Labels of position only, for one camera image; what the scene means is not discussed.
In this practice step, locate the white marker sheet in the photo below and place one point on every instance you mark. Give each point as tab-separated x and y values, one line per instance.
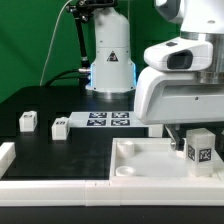
121	119

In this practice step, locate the white U-shaped fence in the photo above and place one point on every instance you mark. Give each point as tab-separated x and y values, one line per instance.
118	191

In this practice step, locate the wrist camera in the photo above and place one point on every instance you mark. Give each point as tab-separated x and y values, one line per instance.
180	54

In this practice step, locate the black camera stand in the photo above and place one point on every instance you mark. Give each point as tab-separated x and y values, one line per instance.
82	12

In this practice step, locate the white square tabletop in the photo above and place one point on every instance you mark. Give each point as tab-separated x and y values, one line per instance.
147	157

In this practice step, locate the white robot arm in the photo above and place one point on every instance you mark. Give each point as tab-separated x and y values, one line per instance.
113	72

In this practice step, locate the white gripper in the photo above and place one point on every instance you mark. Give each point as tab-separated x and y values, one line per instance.
174	98

